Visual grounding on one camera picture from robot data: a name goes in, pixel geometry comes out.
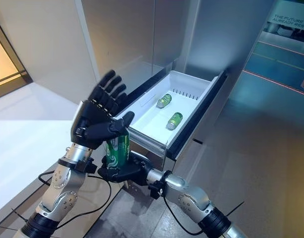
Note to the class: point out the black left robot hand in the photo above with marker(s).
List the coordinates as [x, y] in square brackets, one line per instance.
[92, 124]

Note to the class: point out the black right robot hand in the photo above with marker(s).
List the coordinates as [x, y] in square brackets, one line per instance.
[134, 173]

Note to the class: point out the tall green beer can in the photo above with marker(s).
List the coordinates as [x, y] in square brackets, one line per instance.
[117, 151]

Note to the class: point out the steel fridge drawer front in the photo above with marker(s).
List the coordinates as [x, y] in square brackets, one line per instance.
[199, 124]

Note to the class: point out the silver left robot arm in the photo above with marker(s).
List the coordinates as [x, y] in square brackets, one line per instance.
[60, 188]

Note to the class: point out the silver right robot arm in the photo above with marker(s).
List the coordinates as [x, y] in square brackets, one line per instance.
[191, 198]

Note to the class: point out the stainless steel fridge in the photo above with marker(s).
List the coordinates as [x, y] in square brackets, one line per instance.
[132, 39]

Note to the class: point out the white plastic drawer bin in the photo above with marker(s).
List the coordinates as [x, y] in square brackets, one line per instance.
[152, 119]

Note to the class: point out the small green drink can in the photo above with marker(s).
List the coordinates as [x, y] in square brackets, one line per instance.
[164, 101]
[174, 120]

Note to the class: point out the white tall side panel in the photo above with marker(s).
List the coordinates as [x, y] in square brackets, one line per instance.
[50, 44]

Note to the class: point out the dark framed lit window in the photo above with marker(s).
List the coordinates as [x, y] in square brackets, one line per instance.
[6, 62]

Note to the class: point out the white printed sign board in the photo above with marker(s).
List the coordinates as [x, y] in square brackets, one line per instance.
[290, 22]

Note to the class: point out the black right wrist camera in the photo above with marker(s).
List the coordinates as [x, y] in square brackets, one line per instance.
[155, 190]

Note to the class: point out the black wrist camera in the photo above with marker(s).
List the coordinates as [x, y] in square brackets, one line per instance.
[87, 166]
[155, 190]

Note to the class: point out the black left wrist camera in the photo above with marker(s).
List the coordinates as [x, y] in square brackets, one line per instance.
[87, 166]

